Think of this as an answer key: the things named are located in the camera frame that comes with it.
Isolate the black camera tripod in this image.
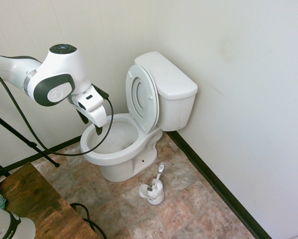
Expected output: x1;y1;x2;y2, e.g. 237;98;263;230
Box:
0;109;60;178

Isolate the white toilet brush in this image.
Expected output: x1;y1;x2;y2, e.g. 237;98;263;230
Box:
146;162;165;200

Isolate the white toilet bowl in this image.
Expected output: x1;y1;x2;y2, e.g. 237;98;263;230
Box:
80;113;163;182

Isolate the white toilet tank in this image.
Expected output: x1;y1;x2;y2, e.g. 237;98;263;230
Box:
156;92;197;132

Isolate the brown wooden table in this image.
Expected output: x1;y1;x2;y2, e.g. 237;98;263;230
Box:
0;161;100;239

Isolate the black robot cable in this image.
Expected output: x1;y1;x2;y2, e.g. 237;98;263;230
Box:
0;66;114;157

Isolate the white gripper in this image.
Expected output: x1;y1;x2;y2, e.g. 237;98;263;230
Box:
69;86;107;136

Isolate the white toilet tank lid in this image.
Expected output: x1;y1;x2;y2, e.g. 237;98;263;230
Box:
134;51;199;100

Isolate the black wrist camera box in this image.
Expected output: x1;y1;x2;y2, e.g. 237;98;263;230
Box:
91;84;110;101

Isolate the white toilet seat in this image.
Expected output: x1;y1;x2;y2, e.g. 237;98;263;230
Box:
125;64;161;134

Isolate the black baseboard behind toilet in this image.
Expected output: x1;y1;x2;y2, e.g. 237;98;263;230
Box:
167;130;276;239

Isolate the black floor cable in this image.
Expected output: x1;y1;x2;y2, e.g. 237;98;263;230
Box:
70;203;107;239

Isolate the white toilet brush holder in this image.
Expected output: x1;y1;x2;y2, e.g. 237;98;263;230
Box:
138;181;165;206

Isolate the black baseboard beside toilet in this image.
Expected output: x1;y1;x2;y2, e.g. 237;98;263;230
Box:
3;135;84;173

